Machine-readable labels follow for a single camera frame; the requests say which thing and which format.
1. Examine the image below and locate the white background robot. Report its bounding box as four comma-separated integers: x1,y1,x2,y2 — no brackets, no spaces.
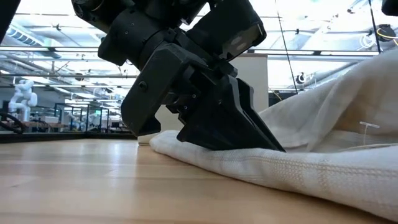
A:
8,79,39,123

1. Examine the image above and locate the thin black pole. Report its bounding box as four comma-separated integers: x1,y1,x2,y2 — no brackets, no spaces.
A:
368,0,384,53

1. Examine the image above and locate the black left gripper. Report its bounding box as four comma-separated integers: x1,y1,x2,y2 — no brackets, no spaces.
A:
97,6,286,154

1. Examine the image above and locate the beige fabric box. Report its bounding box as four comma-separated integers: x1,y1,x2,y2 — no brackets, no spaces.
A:
137,53,269,146

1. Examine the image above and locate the black equipment box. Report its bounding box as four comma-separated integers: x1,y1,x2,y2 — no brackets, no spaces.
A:
268,90,283,107

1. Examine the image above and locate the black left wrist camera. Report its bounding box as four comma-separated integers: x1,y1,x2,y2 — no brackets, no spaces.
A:
185,0,268,62

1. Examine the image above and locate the white checked towel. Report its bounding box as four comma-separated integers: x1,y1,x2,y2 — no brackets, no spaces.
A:
149,49,398,223

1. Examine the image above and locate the black looped cable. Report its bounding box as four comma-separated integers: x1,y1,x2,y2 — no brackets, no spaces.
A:
0,110,26,135

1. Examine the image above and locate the black aluminium table frame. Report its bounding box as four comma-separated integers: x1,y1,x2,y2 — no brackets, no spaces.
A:
0,131,138,144

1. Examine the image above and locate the black ceiling cable reel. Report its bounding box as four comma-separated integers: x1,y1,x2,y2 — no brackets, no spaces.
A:
376,24,397,42

